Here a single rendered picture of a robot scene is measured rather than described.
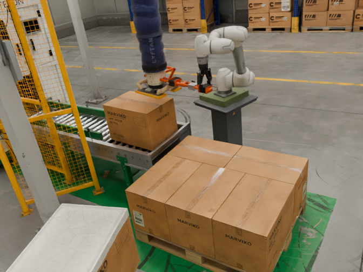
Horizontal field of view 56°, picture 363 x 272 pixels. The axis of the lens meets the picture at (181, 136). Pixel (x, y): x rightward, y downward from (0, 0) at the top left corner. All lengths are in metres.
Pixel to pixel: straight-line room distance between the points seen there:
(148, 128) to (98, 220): 1.49
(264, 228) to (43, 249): 1.34
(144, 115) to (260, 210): 1.35
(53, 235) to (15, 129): 1.34
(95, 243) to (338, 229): 2.13
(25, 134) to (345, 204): 2.87
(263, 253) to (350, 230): 1.04
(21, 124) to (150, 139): 1.11
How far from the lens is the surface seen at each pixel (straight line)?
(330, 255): 3.01
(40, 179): 3.25
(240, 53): 3.28
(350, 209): 3.45
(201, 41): 2.60
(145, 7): 2.93
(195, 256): 2.82
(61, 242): 1.82
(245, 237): 2.39
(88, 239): 1.77
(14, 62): 2.91
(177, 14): 11.30
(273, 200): 2.58
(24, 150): 3.10
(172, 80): 2.97
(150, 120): 3.15
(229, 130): 3.73
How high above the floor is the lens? 2.17
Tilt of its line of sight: 28 degrees down
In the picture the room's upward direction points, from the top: 8 degrees counter-clockwise
